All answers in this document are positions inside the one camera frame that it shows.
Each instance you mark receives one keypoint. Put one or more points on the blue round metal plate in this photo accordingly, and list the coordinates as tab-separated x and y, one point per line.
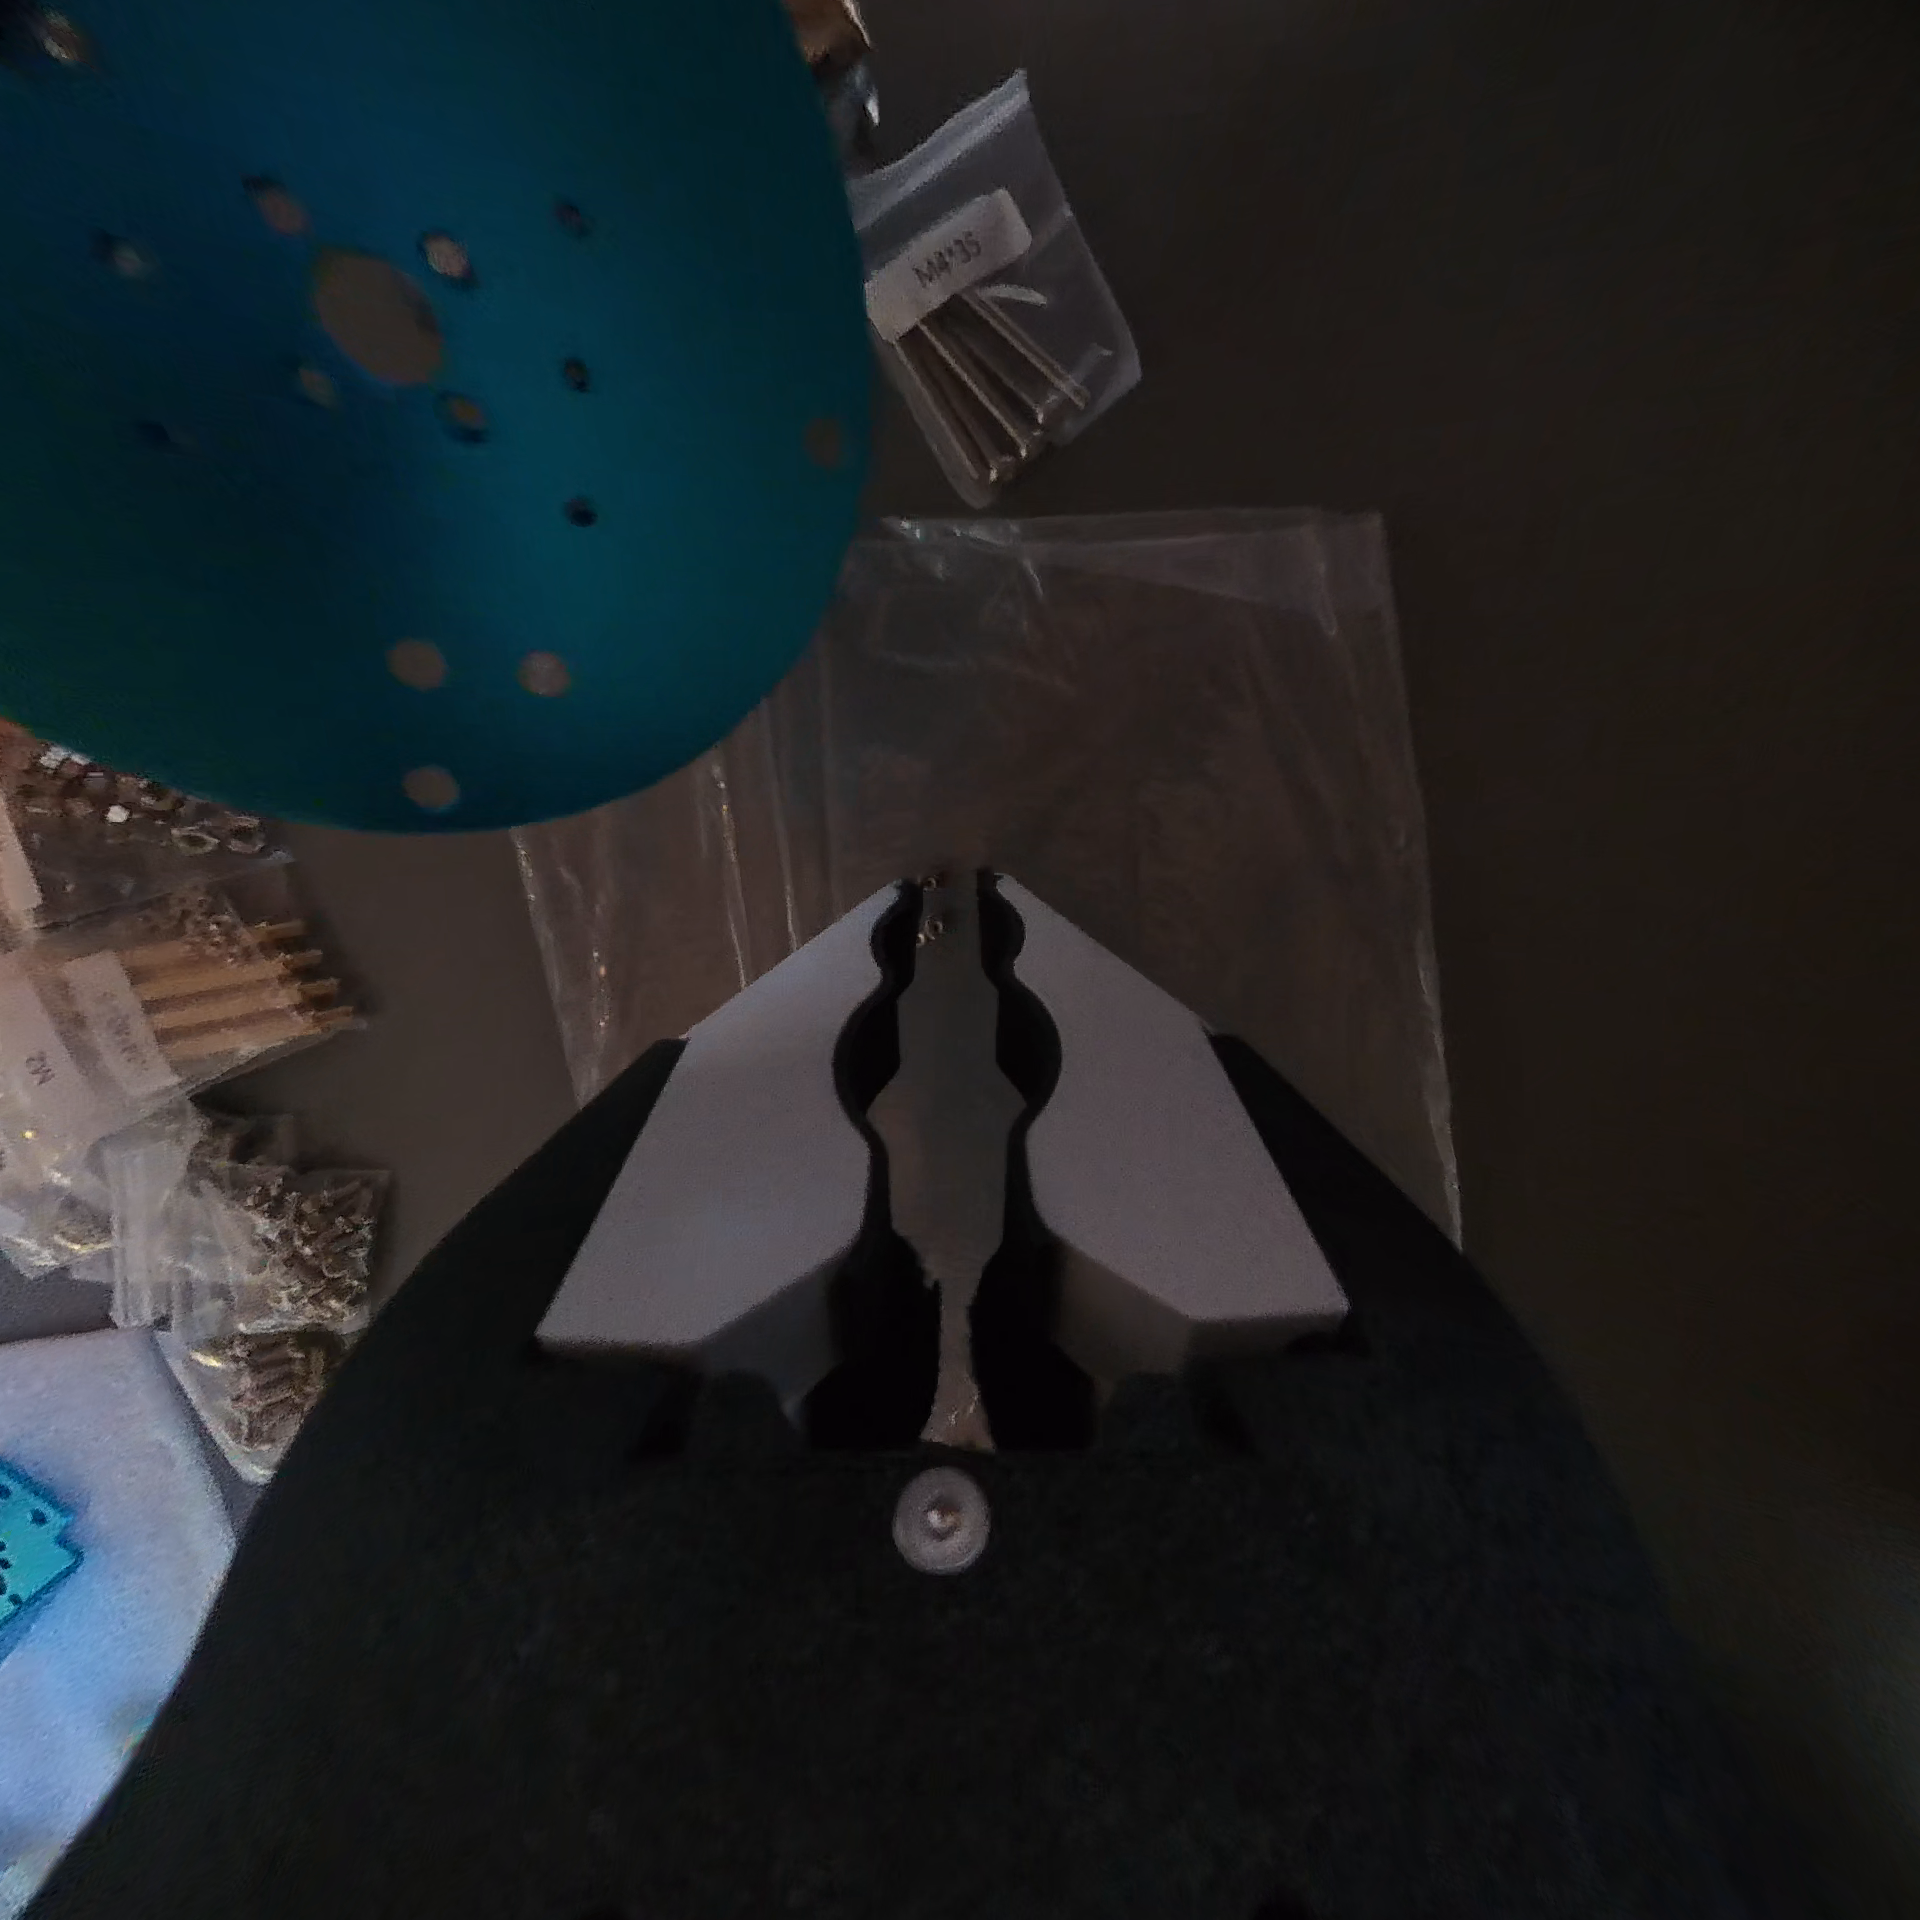
375	452

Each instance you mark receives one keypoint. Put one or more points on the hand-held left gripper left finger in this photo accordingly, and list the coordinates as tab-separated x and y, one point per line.
706	1186

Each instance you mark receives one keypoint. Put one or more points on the white foam sheet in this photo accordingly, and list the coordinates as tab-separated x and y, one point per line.
137	1424

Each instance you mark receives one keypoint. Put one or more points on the cluster of small metal nuts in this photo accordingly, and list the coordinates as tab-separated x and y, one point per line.
931	909

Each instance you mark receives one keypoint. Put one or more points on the clear plastic bag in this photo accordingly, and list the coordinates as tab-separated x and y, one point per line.
1201	751

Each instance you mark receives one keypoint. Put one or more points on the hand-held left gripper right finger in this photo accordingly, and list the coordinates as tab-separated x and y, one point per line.
1185	1186

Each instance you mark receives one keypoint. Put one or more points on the pile of small hardware bags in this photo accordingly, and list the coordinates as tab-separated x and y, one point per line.
150	1051

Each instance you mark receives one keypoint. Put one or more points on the blue metal U bracket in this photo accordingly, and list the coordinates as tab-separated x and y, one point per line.
31	1560

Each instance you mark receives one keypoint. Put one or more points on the bag of long metal screws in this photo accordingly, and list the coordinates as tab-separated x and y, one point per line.
990	330

